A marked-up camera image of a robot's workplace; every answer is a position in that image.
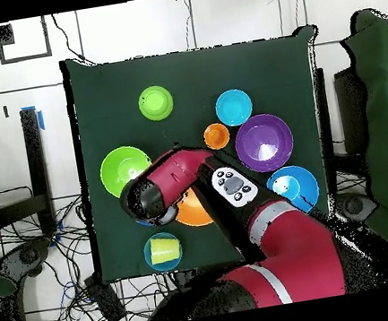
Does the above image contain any small light blue bowl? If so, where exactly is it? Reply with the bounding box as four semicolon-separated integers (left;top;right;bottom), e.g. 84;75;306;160
212;85;257;129

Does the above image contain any dark grey seat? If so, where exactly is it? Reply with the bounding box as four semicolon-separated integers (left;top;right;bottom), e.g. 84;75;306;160
332;187;380;233

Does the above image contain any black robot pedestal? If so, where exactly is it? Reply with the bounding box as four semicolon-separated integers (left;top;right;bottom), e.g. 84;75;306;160
173;266;208;293

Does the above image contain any black power strip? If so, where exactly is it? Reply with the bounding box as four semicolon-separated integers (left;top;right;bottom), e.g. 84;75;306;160
82;269;129;321

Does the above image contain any translucent blue ridged bowl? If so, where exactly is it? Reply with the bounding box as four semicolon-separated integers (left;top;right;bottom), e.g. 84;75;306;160
141;229;186;275

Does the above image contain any black metal stand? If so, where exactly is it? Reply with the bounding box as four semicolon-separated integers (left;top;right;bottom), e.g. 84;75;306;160
0;107;58;241

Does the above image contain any dark green tablecloth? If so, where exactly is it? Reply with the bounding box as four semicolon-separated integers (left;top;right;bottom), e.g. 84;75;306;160
59;19;349;286

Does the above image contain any large orange bowl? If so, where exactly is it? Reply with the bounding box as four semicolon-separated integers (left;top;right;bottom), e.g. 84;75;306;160
169;184;215;231

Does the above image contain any large green bowl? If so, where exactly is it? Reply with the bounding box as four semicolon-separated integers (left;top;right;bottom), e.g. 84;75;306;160
96;142;157;201

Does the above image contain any small dark blue bowl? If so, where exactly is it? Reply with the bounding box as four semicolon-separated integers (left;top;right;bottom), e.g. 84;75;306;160
135;216;155;229

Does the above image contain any purple bowl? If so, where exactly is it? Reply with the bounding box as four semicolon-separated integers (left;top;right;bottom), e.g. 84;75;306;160
230;109;298;178

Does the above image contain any small green bowl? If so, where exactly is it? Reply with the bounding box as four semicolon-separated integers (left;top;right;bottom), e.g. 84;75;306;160
135;82;177;124

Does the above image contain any orange cup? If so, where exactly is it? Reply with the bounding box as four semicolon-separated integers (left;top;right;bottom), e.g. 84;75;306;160
202;121;233;152

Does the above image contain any yellow cup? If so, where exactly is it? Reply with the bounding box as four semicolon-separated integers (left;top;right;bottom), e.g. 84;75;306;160
148;234;182;266

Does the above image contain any large blue bowl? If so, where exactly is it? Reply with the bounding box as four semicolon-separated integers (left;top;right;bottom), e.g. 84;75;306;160
263;161;323;219

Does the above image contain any black square floor frame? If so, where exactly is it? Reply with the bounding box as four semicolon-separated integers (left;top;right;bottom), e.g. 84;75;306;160
0;15;53;65

